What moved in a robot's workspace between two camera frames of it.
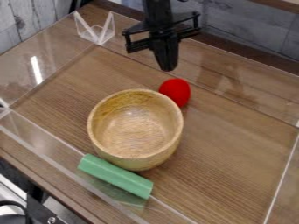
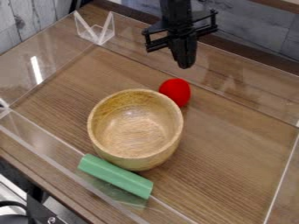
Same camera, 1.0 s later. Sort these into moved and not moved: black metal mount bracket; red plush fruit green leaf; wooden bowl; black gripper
Moved: black gripper
Not moved: black metal mount bracket; wooden bowl; red plush fruit green leaf
